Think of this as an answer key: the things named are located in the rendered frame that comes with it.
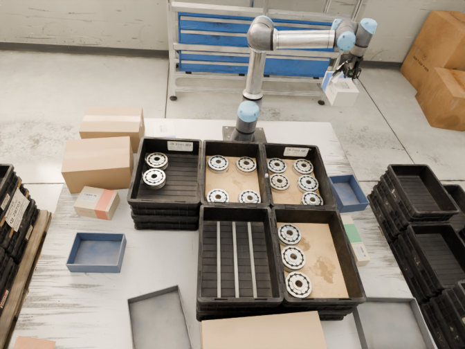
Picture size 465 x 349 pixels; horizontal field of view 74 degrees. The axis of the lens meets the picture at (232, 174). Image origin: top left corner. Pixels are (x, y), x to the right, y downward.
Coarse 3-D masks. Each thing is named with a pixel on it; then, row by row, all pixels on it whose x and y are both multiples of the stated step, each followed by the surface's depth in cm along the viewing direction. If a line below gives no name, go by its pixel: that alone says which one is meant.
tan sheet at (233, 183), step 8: (232, 160) 162; (232, 168) 158; (256, 168) 160; (208, 176) 153; (216, 176) 153; (224, 176) 154; (232, 176) 154; (240, 176) 155; (248, 176) 156; (256, 176) 156; (208, 184) 149; (216, 184) 150; (224, 184) 150; (232, 184) 151; (240, 184) 151; (248, 184) 152; (256, 184) 152; (208, 192) 146; (232, 192) 148; (240, 192) 148; (256, 192) 149; (232, 200) 144
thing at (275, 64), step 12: (276, 24) 281; (288, 24) 282; (300, 24) 284; (312, 24) 286; (324, 24) 287; (288, 48) 301; (300, 48) 302; (312, 48) 304; (324, 48) 305; (276, 60) 309; (288, 60) 310; (300, 60) 312; (312, 60) 313; (324, 60) 313; (264, 72) 318; (276, 72) 319; (288, 72) 320; (300, 72) 322; (312, 72) 323; (324, 72) 324
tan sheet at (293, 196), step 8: (288, 160) 166; (288, 168) 162; (288, 176) 158; (296, 176) 159; (312, 176) 160; (272, 192) 150; (288, 192) 151; (296, 192) 152; (280, 200) 147; (288, 200) 148; (296, 200) 148
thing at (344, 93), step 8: (328, 72) 172; (328, 80) 170; (344, 80) 168; (328, 88) 171; (336, 88) 162; (344, 88) 163; (352, 88) 164; (328, 96) 171; (336, 96) 162; (344, 96) 163; (352, 96) 163; (336, 104) 166; (344, 104) 166; (352, 104) 167
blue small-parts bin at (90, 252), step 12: (84, 240) 137; (96, 240) 137; (108, 240) 138; (120, 240) 138; (72, 252) 128; (84, 252) 133; (96, 252) 134; (108, 252) 134; (120, 252) 129; (72, 264) 123; (84, 264) 130; (96, 264) 131; (108, 264) 131; (120, 264) 130
